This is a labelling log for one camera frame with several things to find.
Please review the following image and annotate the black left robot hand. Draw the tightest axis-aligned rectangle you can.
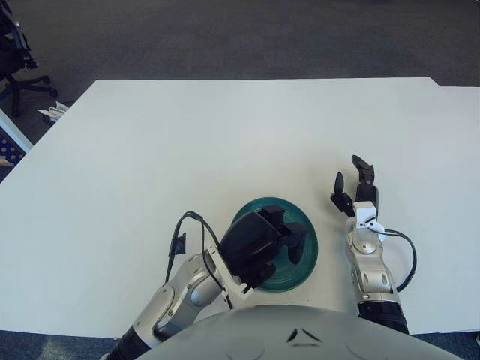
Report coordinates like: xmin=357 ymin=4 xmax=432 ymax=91
xmin=218 ymin=205 xmax=309 ymax=290

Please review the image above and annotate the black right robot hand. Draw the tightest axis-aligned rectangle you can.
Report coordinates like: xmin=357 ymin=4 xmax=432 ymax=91
xmin=329 ymin=155 xmax=380 ymax=218

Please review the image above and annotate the white furniture frame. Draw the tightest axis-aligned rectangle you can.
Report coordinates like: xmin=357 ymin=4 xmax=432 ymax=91
xmin=0 ymin=108 xmax=33 ymax=153

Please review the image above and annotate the white paper scrap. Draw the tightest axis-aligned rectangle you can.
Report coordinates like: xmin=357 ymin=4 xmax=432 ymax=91
xmin=38 ymin=100 xmax=69 ymax=121

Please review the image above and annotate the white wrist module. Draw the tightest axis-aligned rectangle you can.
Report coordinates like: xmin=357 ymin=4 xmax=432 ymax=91
xmin=352 ymin=201 xmax=387 ymax=237
xmin=204 ymin=245 xmax=253 ymax=302

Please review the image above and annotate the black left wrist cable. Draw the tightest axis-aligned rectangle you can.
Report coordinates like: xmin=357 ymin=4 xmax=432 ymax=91
xmin=164 ymin=210 xmax=230 ymax=301

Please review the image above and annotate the grey robot torso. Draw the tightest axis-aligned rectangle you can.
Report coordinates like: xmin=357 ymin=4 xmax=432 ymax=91
xmin=134 ymin=304 xmax=480 ymax=360

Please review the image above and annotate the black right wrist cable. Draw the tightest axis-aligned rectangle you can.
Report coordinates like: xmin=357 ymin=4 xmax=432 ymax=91
xmin=382 ymin=228 xmax=418 ymax=293

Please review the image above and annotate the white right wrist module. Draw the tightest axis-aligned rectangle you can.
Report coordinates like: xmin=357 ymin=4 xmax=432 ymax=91
xmin=352 ymin=201 xmax=387 ymax=237

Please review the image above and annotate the black office chair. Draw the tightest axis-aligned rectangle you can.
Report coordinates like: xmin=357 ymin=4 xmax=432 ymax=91
xmin=0 ymin=0 xmax=58 ymax=117

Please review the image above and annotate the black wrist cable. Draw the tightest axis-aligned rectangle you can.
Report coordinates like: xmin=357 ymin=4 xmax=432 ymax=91
xmin=382 ymin=228 xmax=418 ymax=293
xmin=164 ymin=210 xmax=230 ymax=301

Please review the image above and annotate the green ribbed plate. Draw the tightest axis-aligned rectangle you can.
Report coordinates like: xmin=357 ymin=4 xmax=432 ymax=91
xmin=229 ymin=197 xmax=320 ymax=293

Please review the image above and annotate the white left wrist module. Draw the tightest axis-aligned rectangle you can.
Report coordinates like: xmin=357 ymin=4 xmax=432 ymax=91
xmin=204 ymin=245 xmax=253 ymax=302

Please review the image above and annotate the blue perforated panel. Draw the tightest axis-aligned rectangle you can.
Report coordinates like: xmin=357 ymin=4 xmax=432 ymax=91
xmin=0 ymin=129 xmax=28 ymax=168

